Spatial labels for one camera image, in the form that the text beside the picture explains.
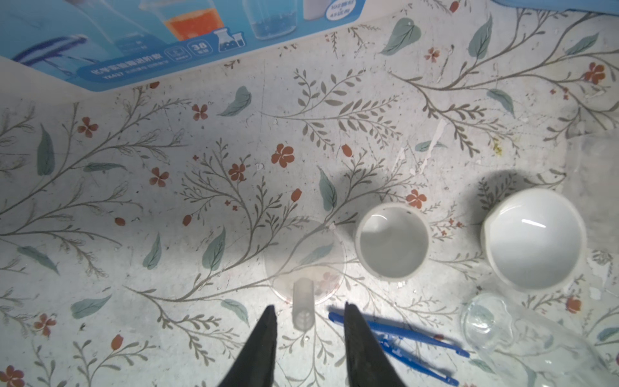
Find blue tweezers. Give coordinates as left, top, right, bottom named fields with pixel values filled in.
left=327, top=310, right=471, bottom=387

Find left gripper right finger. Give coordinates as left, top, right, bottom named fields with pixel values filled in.
left=344, top=303, right=405, bottom=387

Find larger white evaporating dish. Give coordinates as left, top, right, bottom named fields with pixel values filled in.
left=480, top=188, right=587, bottom=293

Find clear plastic funnel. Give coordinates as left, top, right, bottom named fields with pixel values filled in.
left=262, top=218, right=346, bottom=332

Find small white dish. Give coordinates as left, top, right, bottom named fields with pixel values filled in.
left=354, top=203, right=431, bottom=282

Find clear acrylic tube rack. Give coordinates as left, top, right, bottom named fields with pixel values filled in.
left=563, top=131, right=618, bottom=254

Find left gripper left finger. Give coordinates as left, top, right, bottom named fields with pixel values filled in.
left=219, top=305, right=277, bottom=387

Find blue plastic bin lid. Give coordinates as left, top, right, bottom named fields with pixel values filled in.
left=494, top=0, right=619, bottom=16

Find white plastic storage bin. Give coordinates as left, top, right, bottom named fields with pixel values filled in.
left=1, top=1, right=365, bottom=103

